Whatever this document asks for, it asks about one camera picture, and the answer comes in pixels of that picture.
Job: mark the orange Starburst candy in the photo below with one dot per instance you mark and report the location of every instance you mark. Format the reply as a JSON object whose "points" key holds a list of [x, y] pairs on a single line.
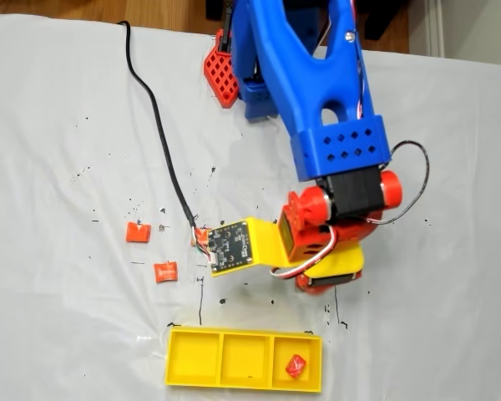
{"points": [[165, 272], [200, 237], [138, 233]]}

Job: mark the black table clamp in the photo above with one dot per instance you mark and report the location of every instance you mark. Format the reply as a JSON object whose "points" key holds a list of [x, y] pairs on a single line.
{"points": [[224, 42]]}

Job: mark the red Starburst candy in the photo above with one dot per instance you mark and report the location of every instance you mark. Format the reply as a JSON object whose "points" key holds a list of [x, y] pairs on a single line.
{"points": [[295, 366]]}

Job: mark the white table cover sheet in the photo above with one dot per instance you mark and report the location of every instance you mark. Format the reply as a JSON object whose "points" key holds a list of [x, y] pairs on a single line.
{"points": [[46, 167]]}

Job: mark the white baseboard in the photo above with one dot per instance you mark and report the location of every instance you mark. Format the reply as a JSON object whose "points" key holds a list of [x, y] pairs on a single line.
{"points": [[436, 25]]}

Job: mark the yellow three-compartment box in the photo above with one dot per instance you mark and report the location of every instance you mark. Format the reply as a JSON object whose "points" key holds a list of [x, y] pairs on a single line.
{"points": [[196, 359]]}

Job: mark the camera board on yellow mount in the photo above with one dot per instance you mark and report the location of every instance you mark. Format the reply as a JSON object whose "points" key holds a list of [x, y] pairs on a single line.
{"points": [[229, 246]]}

